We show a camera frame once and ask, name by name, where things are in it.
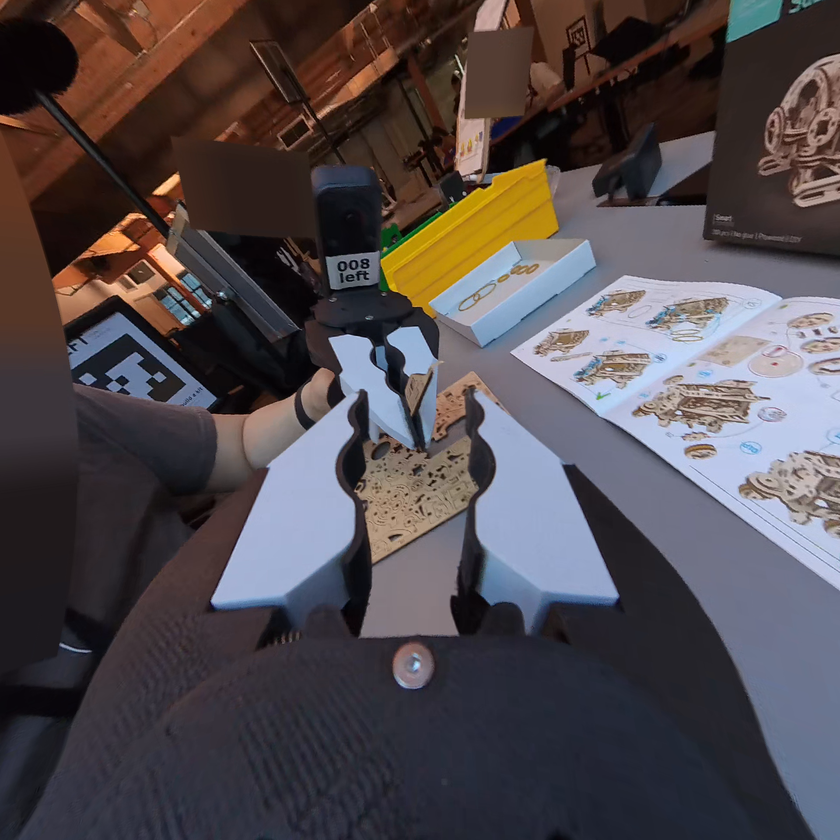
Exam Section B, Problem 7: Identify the black model kit box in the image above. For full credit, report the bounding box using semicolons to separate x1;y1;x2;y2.
702;0;840;257

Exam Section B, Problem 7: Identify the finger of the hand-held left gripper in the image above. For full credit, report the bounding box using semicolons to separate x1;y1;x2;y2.
327;333;422;452
384;325;438;450

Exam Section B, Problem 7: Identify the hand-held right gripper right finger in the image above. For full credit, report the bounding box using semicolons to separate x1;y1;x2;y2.
451;386;621;634

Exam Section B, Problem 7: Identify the framed tag sign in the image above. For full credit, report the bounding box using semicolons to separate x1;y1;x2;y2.
62;295;221;416

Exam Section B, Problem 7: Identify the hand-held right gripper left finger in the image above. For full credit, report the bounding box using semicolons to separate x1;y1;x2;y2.
211;390;374;636

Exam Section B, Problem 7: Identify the black device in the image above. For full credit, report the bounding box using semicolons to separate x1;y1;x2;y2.
592;123;664;206

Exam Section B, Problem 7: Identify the wooden model part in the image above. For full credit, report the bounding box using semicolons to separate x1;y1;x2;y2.
402;361;442;431

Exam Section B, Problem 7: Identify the black panel on stand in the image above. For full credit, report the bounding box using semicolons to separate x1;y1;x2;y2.
249;39;345;165

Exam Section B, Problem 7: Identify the set of tan rubber bands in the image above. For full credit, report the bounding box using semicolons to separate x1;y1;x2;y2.
457;261;540;312

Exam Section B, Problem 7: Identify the yellow plastic bin stack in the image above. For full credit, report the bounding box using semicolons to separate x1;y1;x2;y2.
379;159;560;320

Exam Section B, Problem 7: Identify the illustrated instruction booklet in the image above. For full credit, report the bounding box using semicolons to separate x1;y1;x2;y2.
511;274;840;592

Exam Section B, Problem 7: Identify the laser-cut wooden parts sheet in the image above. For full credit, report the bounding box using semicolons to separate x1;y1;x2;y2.
354;371;508;565

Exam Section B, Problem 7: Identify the grey monitor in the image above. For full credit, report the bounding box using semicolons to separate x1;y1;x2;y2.
167;202;303;342

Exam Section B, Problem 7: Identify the person's left forearm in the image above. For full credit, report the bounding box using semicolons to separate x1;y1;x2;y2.
73;384;309;496

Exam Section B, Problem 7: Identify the white cardboard box tray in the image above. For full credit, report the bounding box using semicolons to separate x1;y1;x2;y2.
428;238;598;347

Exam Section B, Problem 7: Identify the white board with colour notes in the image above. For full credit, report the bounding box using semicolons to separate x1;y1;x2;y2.
456;117;494;178

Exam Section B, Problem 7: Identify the person's left hand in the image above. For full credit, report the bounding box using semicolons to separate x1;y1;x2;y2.
295;366;345;431

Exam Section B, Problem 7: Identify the black fuzzy microphone on boom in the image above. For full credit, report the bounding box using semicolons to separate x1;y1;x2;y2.
0;20;173;234

